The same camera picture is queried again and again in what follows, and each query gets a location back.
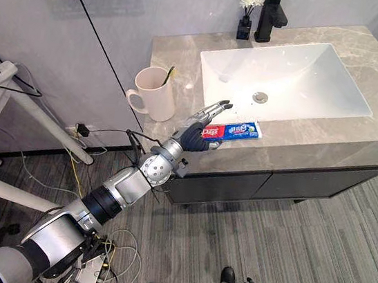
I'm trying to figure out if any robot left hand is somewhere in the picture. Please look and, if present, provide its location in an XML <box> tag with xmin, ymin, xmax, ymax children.
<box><xmin>173</xmin><ymin>94</ymin><xmax>235</xmax><ymax>157</ymax></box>

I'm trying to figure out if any blue red toothpaste box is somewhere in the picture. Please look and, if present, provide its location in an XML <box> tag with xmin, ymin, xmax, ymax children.
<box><xmin>200</xmin><ymin>113</ymin><xmax>264</xmax><ymax>148</ymax></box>

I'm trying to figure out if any cream ceramic mug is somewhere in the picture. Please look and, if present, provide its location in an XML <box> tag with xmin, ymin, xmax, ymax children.
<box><xmin>122</xmin><ymin>63</ymin><xmax>181</xmax><ymax>125</ymax></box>

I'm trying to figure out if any dark cabinet door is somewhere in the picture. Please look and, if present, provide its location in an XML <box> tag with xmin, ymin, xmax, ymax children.
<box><xmin>166</xmin><ymin>159</ymin><xmax>273</xmax><ymax>216</ymax></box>
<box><xmin>254</xmin><ymin>149</ymin><xmax>378</xmax><ymax>217</ymax></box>

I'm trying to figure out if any green toothbrush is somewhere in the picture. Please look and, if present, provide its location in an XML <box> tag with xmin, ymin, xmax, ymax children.
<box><xmin>160</xmin><ymin>64</ymin><xmax>176</xmax><ymax>88</ymax></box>

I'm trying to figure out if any metal sink drain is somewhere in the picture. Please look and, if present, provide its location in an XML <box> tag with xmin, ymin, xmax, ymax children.
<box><xmin>252</xmin><ymin>91</ymin><xmax>270</xmax><ymax>105</ymax></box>

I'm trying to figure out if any dark vanity cabinet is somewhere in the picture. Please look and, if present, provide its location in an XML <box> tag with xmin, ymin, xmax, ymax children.
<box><xmin>162</xmin><ymin>132</ymin><xmax>378</xmax><ymax>234</ymax></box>

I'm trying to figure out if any black plug adapter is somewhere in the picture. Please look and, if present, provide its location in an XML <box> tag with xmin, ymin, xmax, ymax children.
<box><xmin>75</xmin><ymin>122</ymin><xmax>91</xmax><ymax>138</ymax></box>

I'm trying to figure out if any white rectangular sink basin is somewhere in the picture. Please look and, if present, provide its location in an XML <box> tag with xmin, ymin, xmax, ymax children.
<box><xmin>191</xmin><ymin>26</ymin><xmax>378</xmax><ymax>138</ymax></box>

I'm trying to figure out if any black diffuser bottle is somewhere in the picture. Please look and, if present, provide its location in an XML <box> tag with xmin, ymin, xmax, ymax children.
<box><xmin>235</xmin><ymin>17</ymin><xmax>253</xmax><ymax>42</ymax></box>

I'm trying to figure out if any black faucet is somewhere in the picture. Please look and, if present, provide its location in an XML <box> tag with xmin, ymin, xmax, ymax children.
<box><xmin>252</xmin><ymin>0</ymin><xmax>292</xmax><ymax>46</ymax></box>

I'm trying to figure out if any grey box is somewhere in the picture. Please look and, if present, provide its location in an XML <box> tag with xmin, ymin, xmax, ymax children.
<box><xmin>71</xmin><ymin>250</ymin><xmax>108</xmax><ymax>283</ymax></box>

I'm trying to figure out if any white cable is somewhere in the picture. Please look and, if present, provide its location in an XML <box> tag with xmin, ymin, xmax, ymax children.
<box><xmin>97</xmin><ymin>226</ymin><xmax>147</xmax><ymax>283</ymax></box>

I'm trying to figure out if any yellow cable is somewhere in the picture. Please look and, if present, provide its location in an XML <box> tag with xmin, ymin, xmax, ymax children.
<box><xmin>62</xmin><ymin>132</ymin><xmax>91</xmax><ymax>198</ymax></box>

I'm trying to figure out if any white desk frame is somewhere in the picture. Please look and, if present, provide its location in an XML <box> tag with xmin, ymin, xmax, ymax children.
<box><xmin>0</xmin><ymin>60</ymin><xmax>106</xmax><ymax>237</ymax></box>

